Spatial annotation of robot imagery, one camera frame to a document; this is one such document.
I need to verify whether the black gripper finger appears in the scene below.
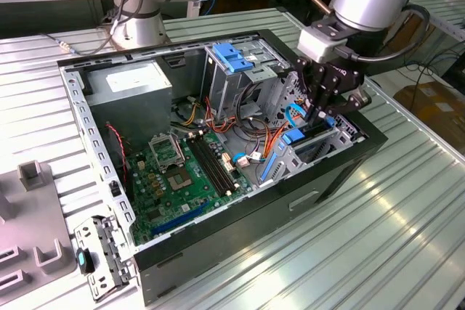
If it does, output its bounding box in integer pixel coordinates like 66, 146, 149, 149
296, 57, 320, 124
318, 83, 372, 124

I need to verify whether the hard disk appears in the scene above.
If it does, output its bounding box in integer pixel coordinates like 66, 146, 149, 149
259, 115, 337, 186

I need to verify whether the grey metal disk bay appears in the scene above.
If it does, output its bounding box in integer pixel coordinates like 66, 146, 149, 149
256, 70, 366, 189

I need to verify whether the labelled flat cardboard box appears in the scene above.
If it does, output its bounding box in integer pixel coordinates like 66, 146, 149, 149
394, 83, 465, 144

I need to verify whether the blue plastic drive latch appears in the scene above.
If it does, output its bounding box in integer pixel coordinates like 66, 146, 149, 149
212, 43, 255, 74

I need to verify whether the grey optical drive cage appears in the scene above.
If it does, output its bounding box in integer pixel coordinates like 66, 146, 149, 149
199, 36, 291, 126

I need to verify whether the black RAM slot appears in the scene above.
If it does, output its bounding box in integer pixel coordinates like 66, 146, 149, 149
201, 132, 238, 194
195, 134, 233, 195
190, 134, 228, 197
186, 135, 223, 198

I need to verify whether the metal slat side table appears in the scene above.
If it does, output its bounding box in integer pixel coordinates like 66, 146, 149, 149
363, 0, 465, 71

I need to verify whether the thin metal locking lever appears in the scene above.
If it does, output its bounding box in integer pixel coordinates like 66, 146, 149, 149
173, 132, 185, 171

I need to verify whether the metal socket cover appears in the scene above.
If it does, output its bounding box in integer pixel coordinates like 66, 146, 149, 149
147, 134, 183, 173

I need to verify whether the CPU socket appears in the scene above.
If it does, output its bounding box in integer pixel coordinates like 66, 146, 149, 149
165, 166, 199, 193

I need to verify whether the green motherboard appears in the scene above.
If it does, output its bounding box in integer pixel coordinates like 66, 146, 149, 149
125, 130, 255, 248

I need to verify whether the black open PC case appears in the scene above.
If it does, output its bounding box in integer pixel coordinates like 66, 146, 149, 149
56, 28, 389, 307

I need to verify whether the blue expansion slot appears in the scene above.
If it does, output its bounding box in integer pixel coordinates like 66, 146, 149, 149
150, 199, 211, 237

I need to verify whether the grey power supply unit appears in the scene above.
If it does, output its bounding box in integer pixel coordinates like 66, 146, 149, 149
82, 59, 174, 150

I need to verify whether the black clip with blue button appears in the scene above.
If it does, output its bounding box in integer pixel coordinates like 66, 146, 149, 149
75, 247, 96, 275

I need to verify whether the grey parts rack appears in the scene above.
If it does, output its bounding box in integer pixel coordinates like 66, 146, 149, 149
0, 159, 79, 302

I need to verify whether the multicolour power wire black plug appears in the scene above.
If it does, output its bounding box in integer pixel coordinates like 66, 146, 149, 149
294, 96, 310, 119

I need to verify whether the blue SATA wire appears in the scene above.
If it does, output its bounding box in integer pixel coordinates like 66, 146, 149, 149
285, 103, 310, 130

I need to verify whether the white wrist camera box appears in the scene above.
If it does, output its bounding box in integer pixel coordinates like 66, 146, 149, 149
296, 28, 348, 65

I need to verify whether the black camera bracket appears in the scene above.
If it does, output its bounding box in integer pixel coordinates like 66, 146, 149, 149
310, 15, 355, 41

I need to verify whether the black camera cable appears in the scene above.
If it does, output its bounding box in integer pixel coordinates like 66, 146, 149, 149
336, 3, 432, 62

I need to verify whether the red orange wire bundle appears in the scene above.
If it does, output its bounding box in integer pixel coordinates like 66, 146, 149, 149
203, 97, 291, 160

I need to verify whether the black cable bundle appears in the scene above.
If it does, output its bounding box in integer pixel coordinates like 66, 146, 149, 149
232, 83, 270, 136

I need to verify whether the blue wire with white label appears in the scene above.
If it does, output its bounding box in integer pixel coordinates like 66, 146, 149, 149
231, 150, 263, 168

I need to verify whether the orange yellow wire bundle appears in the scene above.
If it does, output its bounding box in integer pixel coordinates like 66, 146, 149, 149
179, 101, 201, 126

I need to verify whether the red black twisted wire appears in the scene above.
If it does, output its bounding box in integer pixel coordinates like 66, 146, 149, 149
104, 123, 129, 187

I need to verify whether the black cable with metal plug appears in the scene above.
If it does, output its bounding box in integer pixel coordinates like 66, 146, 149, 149
39, 0, 174, 57

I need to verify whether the grey expansion bracket clamp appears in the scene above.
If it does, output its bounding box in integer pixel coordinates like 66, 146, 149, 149
73, 215, 137, 303

